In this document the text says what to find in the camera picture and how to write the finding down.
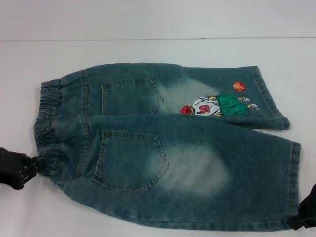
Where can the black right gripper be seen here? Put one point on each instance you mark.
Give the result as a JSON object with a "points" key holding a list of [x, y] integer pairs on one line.
{"points": [[313, 193]]}

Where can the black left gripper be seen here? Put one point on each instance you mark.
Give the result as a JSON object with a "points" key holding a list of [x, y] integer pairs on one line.
{"points": [[11, 170]]}

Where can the blue denim shorts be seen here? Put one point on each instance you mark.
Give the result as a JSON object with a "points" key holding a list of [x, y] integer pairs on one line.
{"points": [[172, 160]]}

